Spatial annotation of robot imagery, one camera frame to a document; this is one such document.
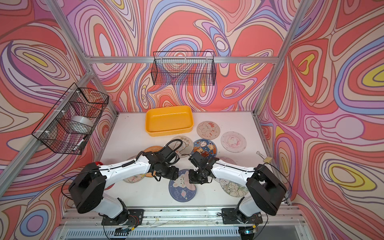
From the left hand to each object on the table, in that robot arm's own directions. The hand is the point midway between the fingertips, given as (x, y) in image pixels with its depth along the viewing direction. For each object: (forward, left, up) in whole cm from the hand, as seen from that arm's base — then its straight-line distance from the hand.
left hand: (175, 176), depth 83 cm
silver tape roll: (+17, +44, +29) cm, 55 cm away
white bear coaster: (+21, -6, -3) cm, 22 cm away
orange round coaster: (+20, +17, -3) cm, 26 cm away
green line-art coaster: (-6, -32, -3) cm, 33 cm away
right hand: (-5, -9, -1) cm, 10 cm away
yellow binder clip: (+12, -57, -3) cm, 58 cm away
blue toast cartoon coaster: (+22, -18, -3) cm, 29 cm away
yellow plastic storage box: (+44, +13, -1) cm, 46 cm away
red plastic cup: (+3, +41, +10) cm, 42 cm away
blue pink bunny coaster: (-6, -4, -4) cm, 8 cm away
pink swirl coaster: (+26, -38, -3) cm, 46 cm away
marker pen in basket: (+10, +46, +22) cm, 51 cm away
